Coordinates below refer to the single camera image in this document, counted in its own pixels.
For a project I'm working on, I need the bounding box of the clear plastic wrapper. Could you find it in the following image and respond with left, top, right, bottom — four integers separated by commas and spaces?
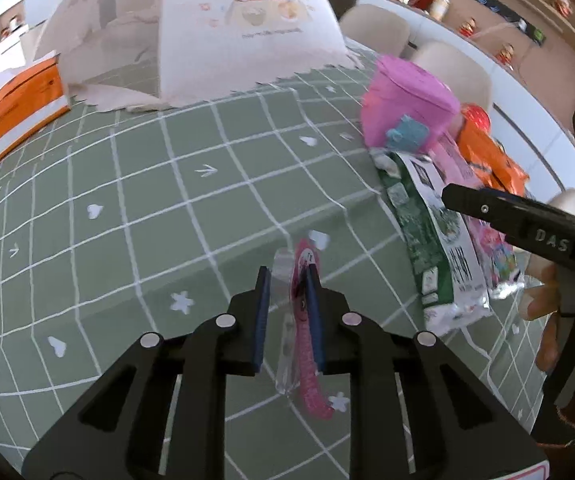
274, 249, 301, 402

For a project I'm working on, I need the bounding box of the cartoon print food cover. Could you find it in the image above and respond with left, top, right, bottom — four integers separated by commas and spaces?
38, 0, 364, 112

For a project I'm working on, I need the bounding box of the person's right forearm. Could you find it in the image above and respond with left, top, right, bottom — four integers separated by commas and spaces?
533, 385, 575, 448

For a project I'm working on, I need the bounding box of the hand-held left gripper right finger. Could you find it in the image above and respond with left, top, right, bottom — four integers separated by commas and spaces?
303, 262, 551, 480

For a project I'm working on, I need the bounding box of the green checked tablecloth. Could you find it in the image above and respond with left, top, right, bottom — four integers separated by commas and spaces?
0, 40, 558, 480

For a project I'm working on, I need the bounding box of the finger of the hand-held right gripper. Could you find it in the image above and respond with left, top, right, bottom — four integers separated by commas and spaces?
441, 184, 575, 263

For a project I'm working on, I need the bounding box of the black power strip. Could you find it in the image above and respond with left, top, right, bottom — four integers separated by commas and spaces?
467, 0, 547, 44

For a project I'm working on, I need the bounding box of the orange snack bag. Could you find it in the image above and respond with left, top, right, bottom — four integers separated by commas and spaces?
455, 115, 531, 200

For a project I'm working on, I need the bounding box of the pink paper cup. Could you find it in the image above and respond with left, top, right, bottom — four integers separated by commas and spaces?
360, 55, 462, 153

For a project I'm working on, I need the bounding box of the pink candy wrapper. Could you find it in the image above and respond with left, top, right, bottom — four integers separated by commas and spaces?
291, 239, 335, 421

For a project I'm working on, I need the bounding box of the white sideboard cabinet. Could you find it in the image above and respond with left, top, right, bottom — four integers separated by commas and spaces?
357, 0, 575, 201

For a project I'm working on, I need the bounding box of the pink snack bag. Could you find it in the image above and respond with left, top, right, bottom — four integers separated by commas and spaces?
427, 132, 524, 302

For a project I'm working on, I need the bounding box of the orange tissue box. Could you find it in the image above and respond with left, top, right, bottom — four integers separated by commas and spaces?
0, 51, 72, 167

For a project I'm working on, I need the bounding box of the green and white snack bag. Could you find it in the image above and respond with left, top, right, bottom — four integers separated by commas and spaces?
375, 150, 492, 336

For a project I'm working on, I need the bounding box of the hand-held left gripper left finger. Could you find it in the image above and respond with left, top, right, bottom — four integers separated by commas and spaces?
22, 266, 273, 480

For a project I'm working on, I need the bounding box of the person's right hand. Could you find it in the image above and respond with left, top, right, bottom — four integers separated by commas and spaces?
520, 264, 575, 387

